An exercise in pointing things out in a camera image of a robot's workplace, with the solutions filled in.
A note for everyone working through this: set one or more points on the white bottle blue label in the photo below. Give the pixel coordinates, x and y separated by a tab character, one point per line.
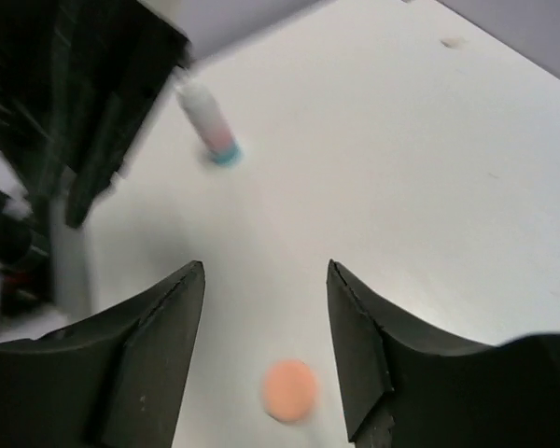
206	117

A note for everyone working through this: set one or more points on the plain pink powder puff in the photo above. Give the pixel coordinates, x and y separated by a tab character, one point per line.
289	391

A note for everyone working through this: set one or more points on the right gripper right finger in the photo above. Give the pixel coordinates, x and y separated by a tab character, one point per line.
407	383

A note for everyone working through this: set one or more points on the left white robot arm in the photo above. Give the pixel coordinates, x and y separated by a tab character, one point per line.
78	79

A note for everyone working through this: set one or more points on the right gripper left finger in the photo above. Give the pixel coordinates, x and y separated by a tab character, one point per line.
115	379

